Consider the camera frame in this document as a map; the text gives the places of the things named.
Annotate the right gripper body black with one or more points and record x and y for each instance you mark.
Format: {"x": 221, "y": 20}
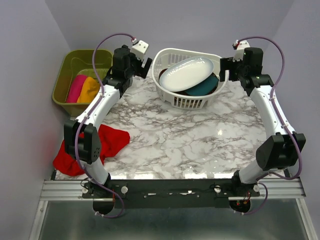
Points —
{"x": 232, "y": 70}

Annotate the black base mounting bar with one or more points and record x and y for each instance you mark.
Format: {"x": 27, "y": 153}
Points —
{"x": 170, "y": 193}

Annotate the white plastic dish basket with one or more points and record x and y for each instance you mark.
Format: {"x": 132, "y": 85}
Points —
{"x": 168, "y": 57}

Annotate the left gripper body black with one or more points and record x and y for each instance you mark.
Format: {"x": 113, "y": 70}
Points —
{"x": 136, "y": 64}

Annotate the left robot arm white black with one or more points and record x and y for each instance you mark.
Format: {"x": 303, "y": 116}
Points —
{"x": 81, "y": 138}

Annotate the red t shirt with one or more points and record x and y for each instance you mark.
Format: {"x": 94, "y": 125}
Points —
{"x": 112, "y": 141}

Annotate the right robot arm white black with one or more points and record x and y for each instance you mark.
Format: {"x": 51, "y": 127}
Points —
{"x": 283, "y": 144}

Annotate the dark brown dish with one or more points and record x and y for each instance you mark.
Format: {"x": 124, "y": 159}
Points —
{"x": 161, "y": 73}

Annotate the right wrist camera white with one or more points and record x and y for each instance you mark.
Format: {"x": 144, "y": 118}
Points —
{"x": 239, "y": 47}

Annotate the orange rolled t shirt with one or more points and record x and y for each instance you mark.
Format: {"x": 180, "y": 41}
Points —
{"x": 90, "y": 89}

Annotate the aluminium frame rail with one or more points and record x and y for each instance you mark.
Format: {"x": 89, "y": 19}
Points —
{"x": 71, "y": 190}

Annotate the teal plate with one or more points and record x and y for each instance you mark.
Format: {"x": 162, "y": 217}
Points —
{"x": 206, "y": 87}

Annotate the pink rolled t shirt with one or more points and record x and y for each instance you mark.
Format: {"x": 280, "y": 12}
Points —
{"x": 75, "y": 89}

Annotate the white oval plate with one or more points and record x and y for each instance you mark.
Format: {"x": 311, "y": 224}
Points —
{"x": 186, "y": 74}

